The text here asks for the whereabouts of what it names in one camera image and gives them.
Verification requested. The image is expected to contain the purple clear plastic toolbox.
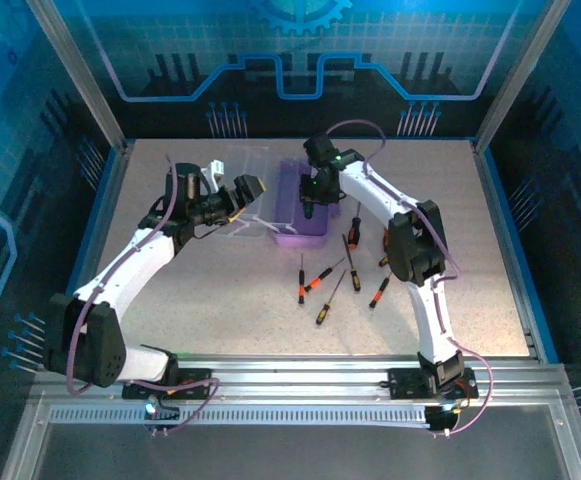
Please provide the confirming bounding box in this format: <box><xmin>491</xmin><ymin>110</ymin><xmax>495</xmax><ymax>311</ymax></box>
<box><xmin>197</xmin><ymin>144</ymin><xmax>331</xmax><ymax>250</ymax></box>

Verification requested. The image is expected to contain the large orange black screwdriver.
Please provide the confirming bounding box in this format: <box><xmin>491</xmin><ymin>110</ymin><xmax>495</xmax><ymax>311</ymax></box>
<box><xmin>347</xmin><ymin>202</ymin><xmax>363</xmax><ymax>250</ymax></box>

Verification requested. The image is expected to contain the small orange black screwdriver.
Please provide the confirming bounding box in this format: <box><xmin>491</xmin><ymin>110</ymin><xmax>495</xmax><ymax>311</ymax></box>
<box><xmin>303</xmin><ymin>257</ymin><xmax>346</xmax><ymax>294</ymax></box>
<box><xmin>368</xmin><ymin>271</ymin><xmax>394</xmax><ymax>310</ymax></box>
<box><xmin>294</xmin><ymin>253</ymin><xmax>307</xmax><ymax>306</ymax></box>

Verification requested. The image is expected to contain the long yellow black screwdriver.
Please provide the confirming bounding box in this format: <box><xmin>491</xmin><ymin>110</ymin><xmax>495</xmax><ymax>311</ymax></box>
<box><xmin>340</xmin><ymin>233</ymin><xmax>361</xmax><ymax>294</ymax></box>

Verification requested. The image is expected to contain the blue printed back panel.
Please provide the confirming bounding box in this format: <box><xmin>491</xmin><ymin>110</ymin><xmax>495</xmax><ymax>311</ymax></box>
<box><xmin>52</xmin><ymin>0</ymin><xmax>554</xmax><ymax>140</ymax></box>

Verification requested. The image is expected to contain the blue printed panel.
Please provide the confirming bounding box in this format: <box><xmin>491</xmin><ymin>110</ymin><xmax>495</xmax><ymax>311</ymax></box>
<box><xmin>489</xmin><ymin>0</ymin><xmax>581</xmax><ymax>451</ymax></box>
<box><xmin>52</xmin><ymin>0</ymin><xmax>554</xmax><ymax>140</ymax></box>
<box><xmin>0</xmin><ymin>0</ymin><xmax>121</xmax><ymax>371</ymax></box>

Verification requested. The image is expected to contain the blue printed left side panel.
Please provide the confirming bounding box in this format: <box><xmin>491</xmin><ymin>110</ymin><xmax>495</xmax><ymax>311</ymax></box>
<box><xmin>0</xmin><ymin>0</ymin><xmax>121</xmax><ymax>371</ymax></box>

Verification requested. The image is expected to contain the aluminium framed dark panel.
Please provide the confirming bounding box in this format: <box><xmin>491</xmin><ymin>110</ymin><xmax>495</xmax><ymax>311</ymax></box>
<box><xmin>0</xmin><ymin>389</ymin><xmax>581</xmax><ymax>480</ymax></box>

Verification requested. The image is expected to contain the blue printed right side panel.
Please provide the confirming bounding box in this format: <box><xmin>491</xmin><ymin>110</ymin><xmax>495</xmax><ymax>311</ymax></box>
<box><xmin>489</xmin><ymin>0</ymin><xmax>581</xmax><ymax>451</ymax></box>

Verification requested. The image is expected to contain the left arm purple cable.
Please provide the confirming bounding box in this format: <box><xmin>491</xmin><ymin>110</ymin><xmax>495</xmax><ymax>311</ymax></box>
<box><xmin>64</xmin><ymin>154</ymin><xmax>221</xmax><ymax>437</ymax></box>

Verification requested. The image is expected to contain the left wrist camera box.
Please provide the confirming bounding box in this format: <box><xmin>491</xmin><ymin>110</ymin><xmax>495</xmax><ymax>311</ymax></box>
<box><xmin>202</xmin><ymin>159</ymin><xmax>227</xmax><ymax>189</ymax></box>

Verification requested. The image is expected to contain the left table side rail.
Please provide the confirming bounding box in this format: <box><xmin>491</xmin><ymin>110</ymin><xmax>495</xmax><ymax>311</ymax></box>
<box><xmin>44</xmin><ymin>139</ymin><xmax>136</xmax><ymax>364</ymax></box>

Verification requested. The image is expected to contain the table side rail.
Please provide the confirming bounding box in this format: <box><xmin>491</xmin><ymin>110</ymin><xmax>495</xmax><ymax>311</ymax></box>
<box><xmin>469</xmin><ymin>139</ymin><xmax>561</xmax><ymax>364</ymax></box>
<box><xmin>44</xmin><ymin>139</ymin><xmax>136</xmax><ymax>364</ymax></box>

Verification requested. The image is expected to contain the left aluminium post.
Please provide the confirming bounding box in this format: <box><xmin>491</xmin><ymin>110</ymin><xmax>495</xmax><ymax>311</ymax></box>
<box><xmin>25</xmin><ymin>0</ymin><xmax>132</xmax><ymax>151</ymax></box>

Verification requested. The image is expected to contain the aluminium post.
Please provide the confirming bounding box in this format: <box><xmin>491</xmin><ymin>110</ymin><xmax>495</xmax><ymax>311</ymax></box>
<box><xmin>25</xmin><ymin>0</ymin><xmax>132</xmax><ymax>151</ymax></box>
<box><xmin>473</xmin><ymin>0</ymin><xmax>574</xmax><ymax>152</ymax></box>

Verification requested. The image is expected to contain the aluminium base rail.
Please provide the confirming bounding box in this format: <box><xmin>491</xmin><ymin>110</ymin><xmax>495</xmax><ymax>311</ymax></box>
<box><xmin>29</xmin><ymin>352</ymin><xmax>571</xmax><ymax>401</ymax></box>

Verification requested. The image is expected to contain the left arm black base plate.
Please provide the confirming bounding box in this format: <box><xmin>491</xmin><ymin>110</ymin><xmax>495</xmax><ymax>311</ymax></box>
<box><xmin>121</xmin><ymin>368</ymin><xmax>215</xmax><ymax>401</ymax></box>

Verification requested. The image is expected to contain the right table side rail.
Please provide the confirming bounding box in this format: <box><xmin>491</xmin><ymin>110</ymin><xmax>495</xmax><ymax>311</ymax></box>
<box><xmin>469</xmin><ymin>139</ymin><xmax>561</xmax><ymax>364</ymax></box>

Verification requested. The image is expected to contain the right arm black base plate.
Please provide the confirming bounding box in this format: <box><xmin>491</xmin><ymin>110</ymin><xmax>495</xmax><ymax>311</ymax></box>
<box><xmin>387</xmin><ymin>367</ymin><xmax>480</xmax><ymax>400</ymax></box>

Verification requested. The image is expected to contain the slotted grey cable duct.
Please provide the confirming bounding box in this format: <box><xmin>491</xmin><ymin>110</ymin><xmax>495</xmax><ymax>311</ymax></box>
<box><xmin>48</xmin><ymin>405</ymin><xmax>430</xmax><ymax>427</ymax></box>

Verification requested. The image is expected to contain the right aluminium post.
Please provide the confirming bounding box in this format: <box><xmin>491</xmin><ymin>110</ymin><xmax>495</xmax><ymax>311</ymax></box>
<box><xmin>473</xmin><ymin>0</ymin><xmax>574</xmax><ymax>152</ymax></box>

